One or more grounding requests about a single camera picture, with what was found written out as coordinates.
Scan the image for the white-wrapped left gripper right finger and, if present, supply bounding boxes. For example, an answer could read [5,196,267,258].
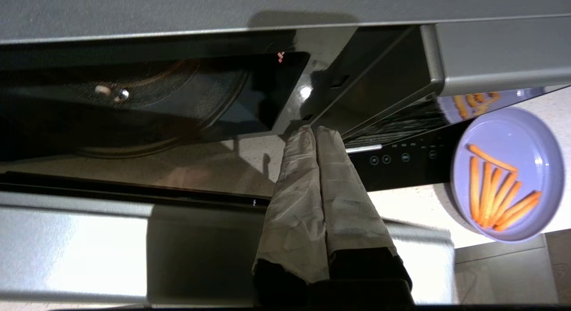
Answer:
[317,128,411,280]

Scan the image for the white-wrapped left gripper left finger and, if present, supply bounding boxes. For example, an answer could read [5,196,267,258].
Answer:
[252,126,330,285]

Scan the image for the purple round plate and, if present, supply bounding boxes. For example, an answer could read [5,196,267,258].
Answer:
[450,107,565,244]

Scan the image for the black glass microwave door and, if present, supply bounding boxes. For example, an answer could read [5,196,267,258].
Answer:
[0,170,456,305]

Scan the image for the glass microwave turntable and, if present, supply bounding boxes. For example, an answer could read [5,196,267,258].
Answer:
[62,59,252,159]

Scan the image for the silver microwave oven body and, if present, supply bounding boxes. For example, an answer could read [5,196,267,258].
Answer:
[0,0,571,144]

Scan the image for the black induction cooktop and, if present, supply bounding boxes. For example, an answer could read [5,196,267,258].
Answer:
[346,119,476,192]

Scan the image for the orange french fry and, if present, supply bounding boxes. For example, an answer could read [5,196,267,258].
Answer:
[468,144,518,172]
[493,181,522,228]
[490,172,518,227]
[486,168,505,226]
[494,191,542,228]
[496,198,539,232]

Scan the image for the grey cabinet door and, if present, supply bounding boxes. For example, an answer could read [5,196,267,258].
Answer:
[454,233,560,305]

